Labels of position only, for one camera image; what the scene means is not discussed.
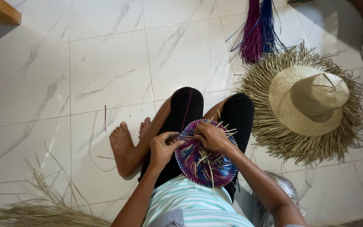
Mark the person's left hand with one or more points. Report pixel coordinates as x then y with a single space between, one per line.
160 151

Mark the person's right hand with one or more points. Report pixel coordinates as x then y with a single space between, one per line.
214 138

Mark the person's right fingers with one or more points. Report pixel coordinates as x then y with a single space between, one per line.
199 132

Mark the purple blue round woven piece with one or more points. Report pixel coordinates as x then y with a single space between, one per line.
206 168

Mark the purple straw strand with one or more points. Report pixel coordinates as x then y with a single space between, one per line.
186 110
105 118

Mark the person's black trousers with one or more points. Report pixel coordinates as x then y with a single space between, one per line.
181 107

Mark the person's bare foot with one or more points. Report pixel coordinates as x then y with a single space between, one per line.
144 126
121 143

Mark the person's striped green white shirt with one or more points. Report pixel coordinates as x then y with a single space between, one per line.
194 205

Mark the clear plastic bag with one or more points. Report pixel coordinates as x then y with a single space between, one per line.
282 189

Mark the bundle of purple straw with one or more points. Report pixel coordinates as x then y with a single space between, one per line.
251 37

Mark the thin natural straw strand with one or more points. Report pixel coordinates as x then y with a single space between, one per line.
90 148

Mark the unfinished natural straw hat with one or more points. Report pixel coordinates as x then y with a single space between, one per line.
307 101

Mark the bundle of blue straw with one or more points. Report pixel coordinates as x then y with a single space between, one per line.
267 28

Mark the pile of natural straw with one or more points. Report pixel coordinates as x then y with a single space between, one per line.
43 211

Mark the wooden furniture leg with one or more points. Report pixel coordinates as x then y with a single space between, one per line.
2 11

